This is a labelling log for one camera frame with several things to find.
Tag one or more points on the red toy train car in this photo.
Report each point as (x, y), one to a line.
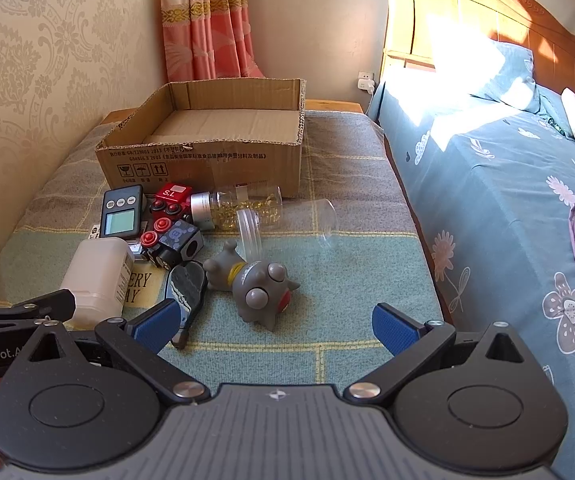
(170, 204)

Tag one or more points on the white wall socket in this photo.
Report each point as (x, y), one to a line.
(366, 82)

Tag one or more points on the cardboard box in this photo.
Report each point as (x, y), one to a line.
(209, 134)

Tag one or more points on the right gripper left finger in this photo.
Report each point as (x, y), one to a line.
(133, 347)

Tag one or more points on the blue pillow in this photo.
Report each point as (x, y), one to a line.
(505, 73)

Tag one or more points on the grey rubber monster toy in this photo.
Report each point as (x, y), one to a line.
(261, 289)

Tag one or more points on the black digital timer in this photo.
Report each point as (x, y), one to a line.
(122, 210)

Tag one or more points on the glass jar silver lid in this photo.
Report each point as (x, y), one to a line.
(218, 209)

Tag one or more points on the wooden bed headboard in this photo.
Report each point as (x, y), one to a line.
(415, 26)

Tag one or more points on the white medical bottle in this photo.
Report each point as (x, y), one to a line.
(98, 277)

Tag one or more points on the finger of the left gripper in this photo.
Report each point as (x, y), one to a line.
(58, 306)

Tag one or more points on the black blue toy train car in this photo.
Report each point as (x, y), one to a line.
(170, 243)

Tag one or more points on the blue floral bed sheet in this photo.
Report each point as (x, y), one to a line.
(491, 187)

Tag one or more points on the clear plastic jar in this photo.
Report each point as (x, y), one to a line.
(313, 219)

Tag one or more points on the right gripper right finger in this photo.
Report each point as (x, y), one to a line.
(416, 348)

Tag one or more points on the pink curtain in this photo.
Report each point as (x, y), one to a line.
(207, 39)

